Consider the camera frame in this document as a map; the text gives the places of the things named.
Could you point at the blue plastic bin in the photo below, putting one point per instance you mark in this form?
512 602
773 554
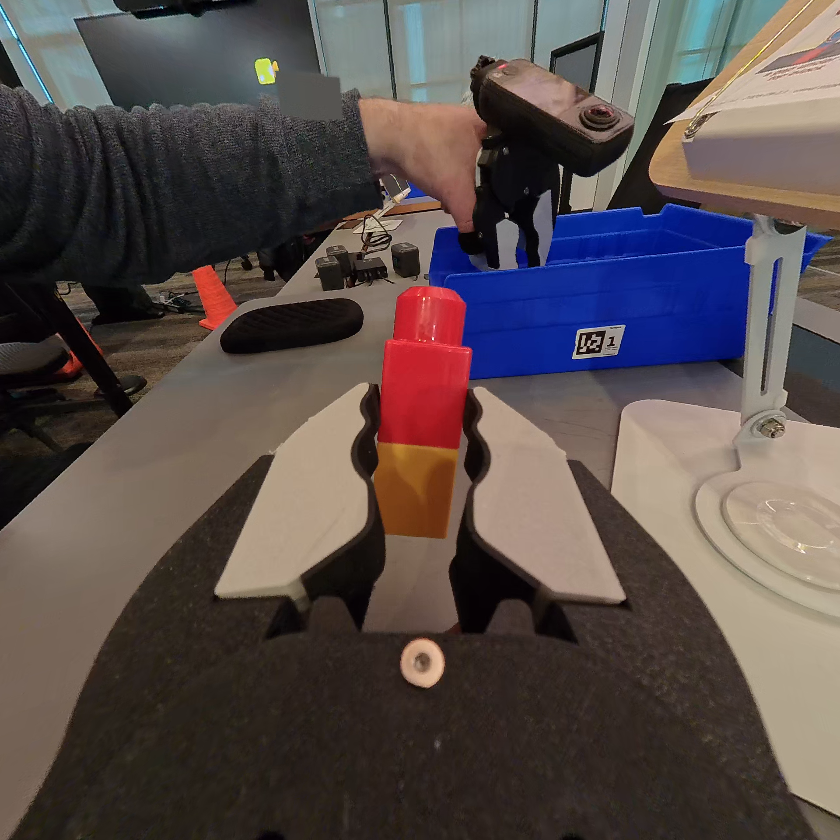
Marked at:
656 308

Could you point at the white power strip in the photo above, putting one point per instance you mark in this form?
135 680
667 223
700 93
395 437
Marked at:
176 302

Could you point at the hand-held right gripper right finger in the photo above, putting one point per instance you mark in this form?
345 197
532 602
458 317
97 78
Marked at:
544 518

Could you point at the black screen on floor stand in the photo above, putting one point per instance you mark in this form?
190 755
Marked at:
577 62

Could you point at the orange traffic cone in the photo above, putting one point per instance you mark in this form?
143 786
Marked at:
75 358
213 298

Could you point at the person's left forearm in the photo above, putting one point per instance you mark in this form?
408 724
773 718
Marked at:
164 177

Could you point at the office chair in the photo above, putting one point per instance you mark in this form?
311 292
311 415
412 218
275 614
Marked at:
33 361

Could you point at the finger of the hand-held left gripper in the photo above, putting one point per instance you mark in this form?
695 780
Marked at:
542 229
504 246

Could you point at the yellow building block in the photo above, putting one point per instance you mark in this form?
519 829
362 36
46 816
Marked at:
417 492

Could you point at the grey desk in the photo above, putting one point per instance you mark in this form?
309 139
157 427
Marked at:
164 459

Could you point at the large black display screen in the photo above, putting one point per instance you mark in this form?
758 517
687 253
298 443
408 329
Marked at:
164 59

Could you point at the black wrist rest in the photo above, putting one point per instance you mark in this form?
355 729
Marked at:
289 326

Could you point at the person's left hand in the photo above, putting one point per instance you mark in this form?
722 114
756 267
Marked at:
426 151

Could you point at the red building block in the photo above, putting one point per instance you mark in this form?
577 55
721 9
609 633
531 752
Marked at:
423 394

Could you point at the black webcam bar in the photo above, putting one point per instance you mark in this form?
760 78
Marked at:
184 5

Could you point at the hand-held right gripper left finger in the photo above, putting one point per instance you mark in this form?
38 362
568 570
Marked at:
295 512

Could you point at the black panel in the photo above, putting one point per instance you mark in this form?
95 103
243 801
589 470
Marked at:
643 164

